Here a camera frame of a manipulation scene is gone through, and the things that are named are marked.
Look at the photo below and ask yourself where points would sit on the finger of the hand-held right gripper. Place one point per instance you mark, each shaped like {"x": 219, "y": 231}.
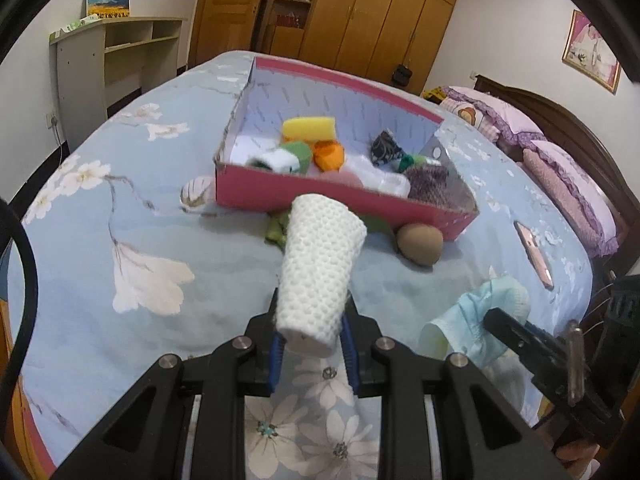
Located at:
{"x": 525, "y": 342}

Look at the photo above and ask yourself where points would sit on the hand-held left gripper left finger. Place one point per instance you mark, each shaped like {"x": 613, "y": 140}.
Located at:
{"x": 275, "y": 365}

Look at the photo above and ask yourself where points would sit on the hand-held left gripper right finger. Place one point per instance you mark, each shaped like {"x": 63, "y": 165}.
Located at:
{"x": 351, "y": 362}

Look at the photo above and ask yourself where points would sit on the light blue sock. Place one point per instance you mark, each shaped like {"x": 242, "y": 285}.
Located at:
{"x": 465, "y": 320}

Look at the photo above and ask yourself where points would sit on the red cardboard box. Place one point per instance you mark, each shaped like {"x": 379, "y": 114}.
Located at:
{"x": 350, "y": 205}

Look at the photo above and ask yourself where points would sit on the pink soft ball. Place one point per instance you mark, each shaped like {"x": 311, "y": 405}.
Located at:
{"x": 342, "y": 180}

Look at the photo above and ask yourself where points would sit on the purple knit cloth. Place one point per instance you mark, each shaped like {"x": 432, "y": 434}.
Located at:
{"x": 427, "y": 185}

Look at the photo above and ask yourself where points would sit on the green white knit sock roll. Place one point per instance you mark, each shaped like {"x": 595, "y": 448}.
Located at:
{"x": 280, "y": 159}
{"x": 412, "y": 161}

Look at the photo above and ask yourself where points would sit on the dark patterned pouch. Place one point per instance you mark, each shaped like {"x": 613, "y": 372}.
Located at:
{"x": 386, "y": 147}

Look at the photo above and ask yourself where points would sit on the yellow sponge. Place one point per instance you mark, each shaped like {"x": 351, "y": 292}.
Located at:
{"x": 307, "y": 129}

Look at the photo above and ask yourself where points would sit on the tan soft ball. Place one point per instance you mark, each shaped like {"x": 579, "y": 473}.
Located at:
{"x": 420, "y": 245}

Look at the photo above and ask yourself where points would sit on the pink smartphone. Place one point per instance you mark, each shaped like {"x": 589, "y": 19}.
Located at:
{"x": 535, "y": 255}

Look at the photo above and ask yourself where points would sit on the green satin cloth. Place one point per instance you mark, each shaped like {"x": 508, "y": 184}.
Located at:
{"x": 375, "y": 225}

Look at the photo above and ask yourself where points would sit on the purple ruffled pillow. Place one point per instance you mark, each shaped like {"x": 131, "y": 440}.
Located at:
{"x": 500, "y": 112}
{"x": 575, "y": 190}

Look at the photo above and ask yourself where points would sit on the blue floral bed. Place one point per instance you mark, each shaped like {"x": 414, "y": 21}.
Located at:
{"x": 150, "y": 185}

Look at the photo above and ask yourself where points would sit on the checkered cartoon pillow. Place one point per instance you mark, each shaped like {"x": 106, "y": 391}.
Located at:
{"x": 470, "y": 115}

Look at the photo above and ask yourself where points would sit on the yellow patterned cloth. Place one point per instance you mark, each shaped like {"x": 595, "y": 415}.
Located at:
{"x": 434, "y": 95}

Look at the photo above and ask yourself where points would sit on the black hanging bag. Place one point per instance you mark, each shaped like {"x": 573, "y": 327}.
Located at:
{"x": 402, "y": 75}

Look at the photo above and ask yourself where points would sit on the small red box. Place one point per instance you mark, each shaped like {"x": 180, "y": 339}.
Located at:
{"x": 287, "y": 20}

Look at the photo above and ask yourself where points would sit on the beige shelf desk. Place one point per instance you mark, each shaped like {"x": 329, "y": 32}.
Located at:
{"x": 80, "y": 80}

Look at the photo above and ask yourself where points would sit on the wooden wardrobe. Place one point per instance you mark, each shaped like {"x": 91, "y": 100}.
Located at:
{"x": 370, "y": 15}

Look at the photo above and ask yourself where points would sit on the green packets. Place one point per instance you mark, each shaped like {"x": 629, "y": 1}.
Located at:
{"x": 72, "y": 27}

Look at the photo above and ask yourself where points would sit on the framed wall picture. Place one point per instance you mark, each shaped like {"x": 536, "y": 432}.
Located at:
{"x": 592, "y": 50}

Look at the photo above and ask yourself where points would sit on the wall socket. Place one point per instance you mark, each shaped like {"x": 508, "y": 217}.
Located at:
{"x": 53, "y": 121}

